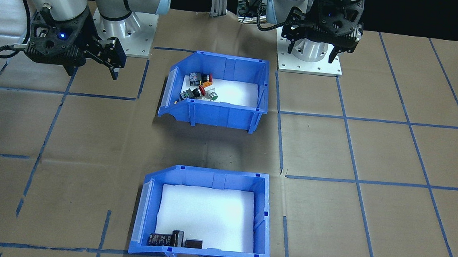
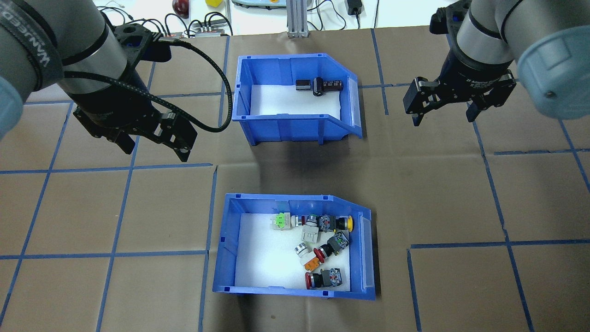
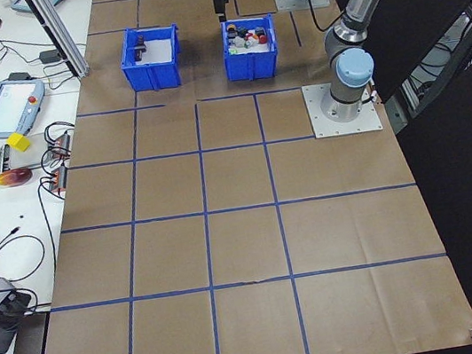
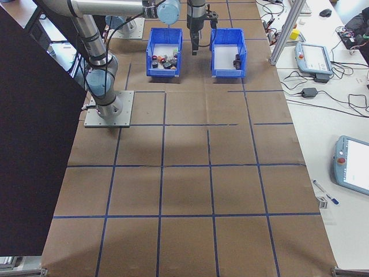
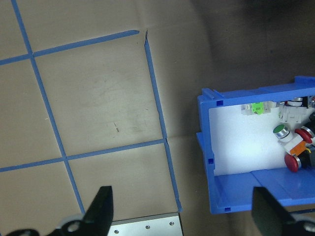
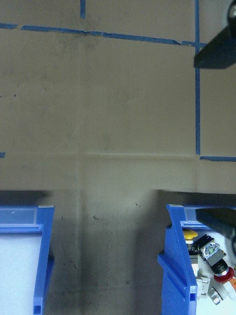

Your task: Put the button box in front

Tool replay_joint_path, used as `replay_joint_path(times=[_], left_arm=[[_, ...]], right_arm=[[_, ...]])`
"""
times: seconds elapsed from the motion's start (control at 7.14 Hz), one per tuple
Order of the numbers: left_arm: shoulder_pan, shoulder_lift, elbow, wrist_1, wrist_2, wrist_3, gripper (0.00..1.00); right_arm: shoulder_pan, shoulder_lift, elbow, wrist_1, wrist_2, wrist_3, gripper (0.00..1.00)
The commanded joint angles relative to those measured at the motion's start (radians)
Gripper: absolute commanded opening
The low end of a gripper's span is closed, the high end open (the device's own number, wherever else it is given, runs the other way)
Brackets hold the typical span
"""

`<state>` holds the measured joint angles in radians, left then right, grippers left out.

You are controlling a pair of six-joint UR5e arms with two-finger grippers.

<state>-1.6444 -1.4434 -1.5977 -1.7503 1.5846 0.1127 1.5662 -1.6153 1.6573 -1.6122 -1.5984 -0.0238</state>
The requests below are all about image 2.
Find blue plastic storage bin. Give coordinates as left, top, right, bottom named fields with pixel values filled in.
left=212, top=193, right=376, bottom=301
left=232, top=54, right=363, bottom=146

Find aluminium profile post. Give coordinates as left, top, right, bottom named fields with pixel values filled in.
left=287, top=0, right=310, bottom=38

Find black braided cable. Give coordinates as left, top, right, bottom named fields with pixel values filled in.
left=62, top=37, right=233, bottom=134

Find silver ring grey button switch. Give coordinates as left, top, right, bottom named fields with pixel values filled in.
left=301, top=214, right=320, bottom=243

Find silver connector box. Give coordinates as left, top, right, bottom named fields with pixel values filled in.
left=193, top=24, right=231, bottom=37

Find teal grey device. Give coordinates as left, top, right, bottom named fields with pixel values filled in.
left=230, top=0, right=287, bottom=10

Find red button switch grey block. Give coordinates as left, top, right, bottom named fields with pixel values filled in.
left=304, top=268, right=343, bottom=290

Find yellow button switch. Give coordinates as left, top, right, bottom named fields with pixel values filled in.
left=319, top=214, right=354, bottom=232

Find black strap white lettering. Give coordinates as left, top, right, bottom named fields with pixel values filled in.
left=0, top=7, right=65, bottom=90

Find red mushroom switch green block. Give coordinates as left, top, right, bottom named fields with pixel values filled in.
left=313, top=232, right=349, bottom=263

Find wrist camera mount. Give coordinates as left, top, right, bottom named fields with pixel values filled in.
left=429, top=0, right=473, bottom=38
left=113, top=23, right=173, bottom=63

